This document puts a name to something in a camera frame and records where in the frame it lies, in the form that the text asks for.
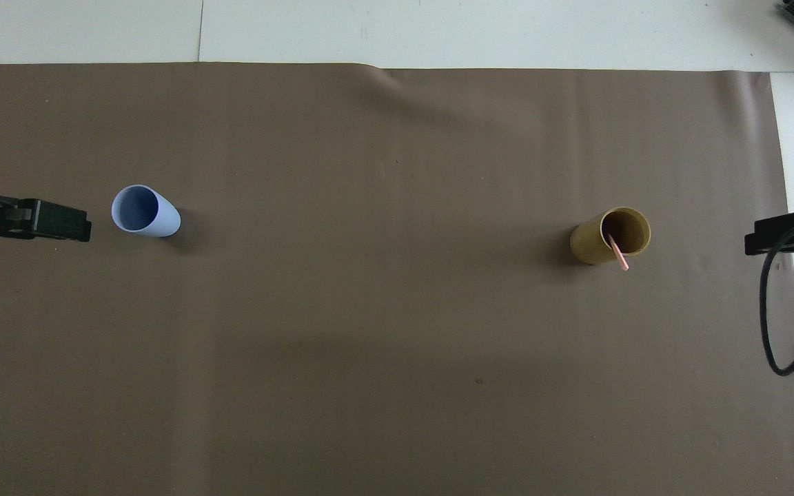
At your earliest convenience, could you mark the light blue cup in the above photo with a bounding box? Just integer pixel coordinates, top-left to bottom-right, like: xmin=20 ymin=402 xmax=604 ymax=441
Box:
xmin=111 ymin=184 xmax=182 ymax=238

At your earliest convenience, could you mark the mustard yellow cup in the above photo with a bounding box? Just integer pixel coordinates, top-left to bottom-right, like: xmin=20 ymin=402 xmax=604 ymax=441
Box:
xmin=569 ymin=207 xmax=651 ymax=266

